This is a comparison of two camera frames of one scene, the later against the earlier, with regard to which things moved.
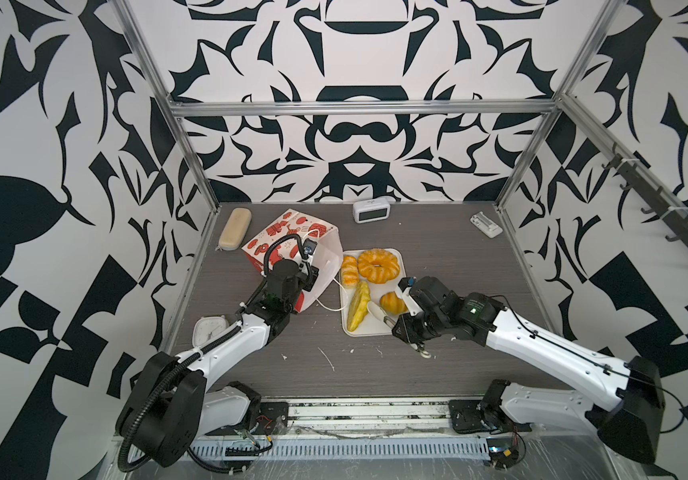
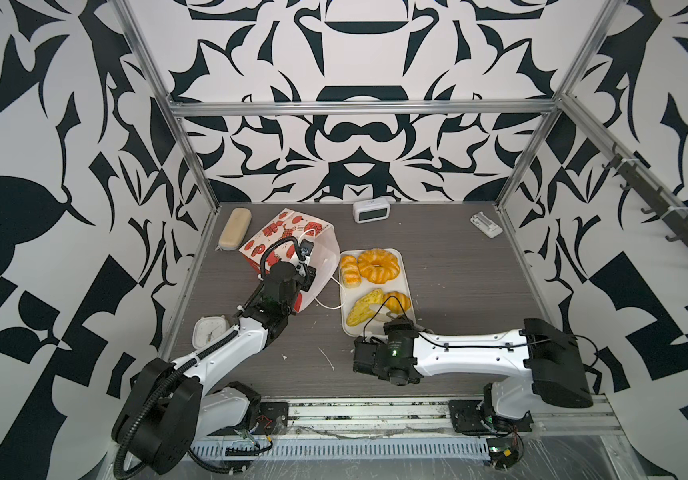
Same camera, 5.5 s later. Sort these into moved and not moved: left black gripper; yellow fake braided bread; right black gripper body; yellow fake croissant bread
Moved: right black gripper body; yellow fake croissant bread
Not moved: yellow fake braided bread; left black gripper
